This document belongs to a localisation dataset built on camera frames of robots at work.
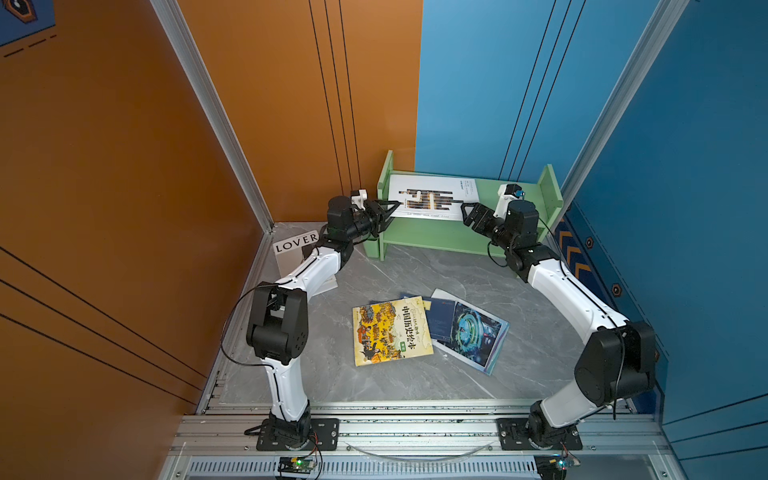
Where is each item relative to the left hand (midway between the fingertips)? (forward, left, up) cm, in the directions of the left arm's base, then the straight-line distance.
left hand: (401, 202), depth 82 cm
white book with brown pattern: (+5, -9, -2) cm, 10 cm away
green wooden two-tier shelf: (+9, -44, -4) cm, 45 cm away
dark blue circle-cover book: (-25, -24, -31) cm, 47 cm away
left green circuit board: (-57, +23, -33) cm, 70 cm away
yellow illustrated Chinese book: (-24, +2, -30) cm, 38 cm away
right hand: (-1, -18, -1) cm, 19 cm away
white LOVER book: (+4, +39, -27) cm, 47 cm away
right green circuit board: (-57, -37, -32) cm, 75 cm away
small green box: (+4, +10, -24) cm, 26 cm away
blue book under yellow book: (-16, -12, -29) cm, 36 cm away
